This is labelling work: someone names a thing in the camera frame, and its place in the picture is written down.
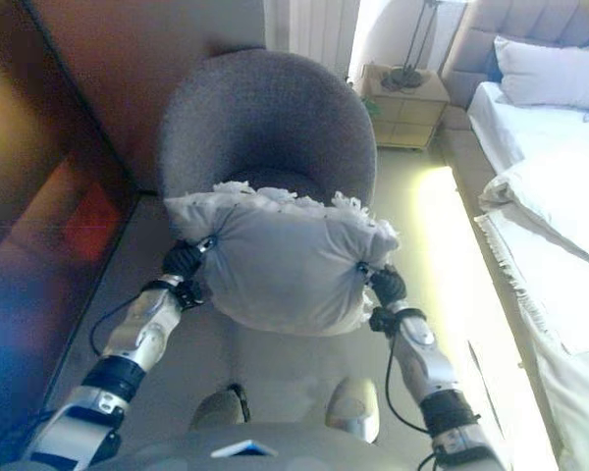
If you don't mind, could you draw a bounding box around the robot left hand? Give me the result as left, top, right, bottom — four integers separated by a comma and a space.
161, 234, 220, 281

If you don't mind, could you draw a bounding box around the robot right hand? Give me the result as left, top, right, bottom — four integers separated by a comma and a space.
355, 262, 407, 308

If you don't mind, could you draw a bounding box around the white fringed cushion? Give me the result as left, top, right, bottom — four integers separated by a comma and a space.
162, 180, 402, 338

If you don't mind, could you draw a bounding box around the colourful glossy panel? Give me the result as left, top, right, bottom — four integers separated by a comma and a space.
0, 0, 143, 443

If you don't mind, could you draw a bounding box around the light wooden nightstand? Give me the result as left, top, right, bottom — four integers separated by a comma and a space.
357, 63, 451, 151

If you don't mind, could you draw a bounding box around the grey fabric armchair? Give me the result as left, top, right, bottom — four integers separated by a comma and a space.
157, 48, 378, 217

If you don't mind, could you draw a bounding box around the white folded duvet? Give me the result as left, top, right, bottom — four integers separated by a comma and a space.
478, 146, 589, 276

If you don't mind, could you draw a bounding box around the silver robot torso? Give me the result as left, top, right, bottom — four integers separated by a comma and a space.
92, 426, 423, 471

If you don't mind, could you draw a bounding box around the white bed mattress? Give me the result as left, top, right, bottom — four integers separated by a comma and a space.
465, 80, 589, 173

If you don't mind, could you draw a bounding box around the dark metal floor-style lamp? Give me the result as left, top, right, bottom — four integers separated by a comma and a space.
380, 0, 448, 92

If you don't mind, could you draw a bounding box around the white bed pillow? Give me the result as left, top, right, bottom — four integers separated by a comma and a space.
493, 34, 589, 110

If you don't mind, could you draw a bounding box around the beige padded headboard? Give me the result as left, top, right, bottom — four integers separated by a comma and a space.
441, 0, 589, 109

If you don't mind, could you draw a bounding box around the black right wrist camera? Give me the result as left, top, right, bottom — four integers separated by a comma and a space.
368, 306, 399, 335

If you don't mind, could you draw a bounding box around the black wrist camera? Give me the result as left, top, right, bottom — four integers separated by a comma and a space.
174, 282, 205, 310
368, 306, 399, 335

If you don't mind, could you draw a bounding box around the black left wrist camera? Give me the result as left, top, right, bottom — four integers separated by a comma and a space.
174, 282, 205, 310

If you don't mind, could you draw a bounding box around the beige upholstered bed frame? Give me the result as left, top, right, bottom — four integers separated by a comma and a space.
431, 105, 502, 217

